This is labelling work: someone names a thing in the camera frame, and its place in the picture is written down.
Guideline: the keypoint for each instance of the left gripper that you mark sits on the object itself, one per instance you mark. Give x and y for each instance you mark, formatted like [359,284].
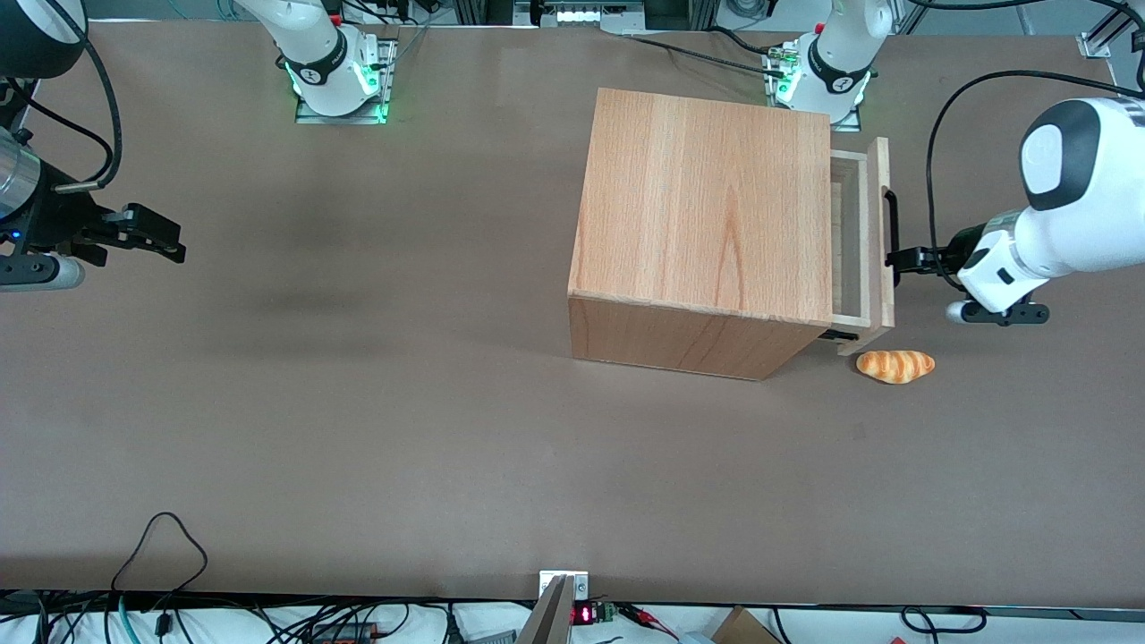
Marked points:
[961,244]

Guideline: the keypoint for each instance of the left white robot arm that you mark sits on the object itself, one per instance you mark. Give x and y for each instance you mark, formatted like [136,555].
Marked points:
[1096,206]

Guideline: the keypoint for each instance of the metal corner bracket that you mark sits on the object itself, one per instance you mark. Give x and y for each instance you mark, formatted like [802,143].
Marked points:
[1096,43]

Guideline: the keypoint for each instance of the black drawer slide rail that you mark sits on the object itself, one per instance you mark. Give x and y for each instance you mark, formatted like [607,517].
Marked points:
[841,335]

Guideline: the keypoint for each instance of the metal base plate left arm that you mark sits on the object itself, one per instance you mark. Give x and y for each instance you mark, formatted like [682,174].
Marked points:
[771,85]

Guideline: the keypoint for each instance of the wooden drawer with pale rim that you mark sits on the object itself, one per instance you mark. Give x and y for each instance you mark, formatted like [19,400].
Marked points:
[881,304]

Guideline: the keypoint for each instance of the white lit power strip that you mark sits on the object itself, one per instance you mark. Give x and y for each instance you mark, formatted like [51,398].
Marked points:
[586,13]

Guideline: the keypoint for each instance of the brown cardboard box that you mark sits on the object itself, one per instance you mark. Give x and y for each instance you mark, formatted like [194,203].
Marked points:
[742,628]

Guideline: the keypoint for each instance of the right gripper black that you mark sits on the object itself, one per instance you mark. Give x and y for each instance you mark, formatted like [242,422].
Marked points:
[55,220]

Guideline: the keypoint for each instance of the light wooden drawer cabinet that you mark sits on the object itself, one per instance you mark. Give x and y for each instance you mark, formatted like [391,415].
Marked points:
[698,206]

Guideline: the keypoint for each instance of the small metal edge bracket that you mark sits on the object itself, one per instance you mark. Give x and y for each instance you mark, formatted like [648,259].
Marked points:
[580,586]

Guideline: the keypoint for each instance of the brown wooden slat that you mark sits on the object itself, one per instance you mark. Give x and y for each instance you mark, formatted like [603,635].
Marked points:
[547,617]

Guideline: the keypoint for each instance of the metal base plate right arm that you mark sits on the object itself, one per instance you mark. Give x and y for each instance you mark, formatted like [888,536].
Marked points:
[386,80]

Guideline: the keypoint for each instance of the red digit display module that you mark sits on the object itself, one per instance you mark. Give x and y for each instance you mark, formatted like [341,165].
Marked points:
[586,614]

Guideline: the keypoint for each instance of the orange black electronic device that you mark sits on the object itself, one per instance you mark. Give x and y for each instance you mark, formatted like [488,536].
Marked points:
[344,633]

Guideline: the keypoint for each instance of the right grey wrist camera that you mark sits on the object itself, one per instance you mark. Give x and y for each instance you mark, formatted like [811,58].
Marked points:
[40,273]

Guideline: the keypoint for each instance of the orange striped croissant bread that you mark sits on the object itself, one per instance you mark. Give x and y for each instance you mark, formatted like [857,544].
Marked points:
[894,365]

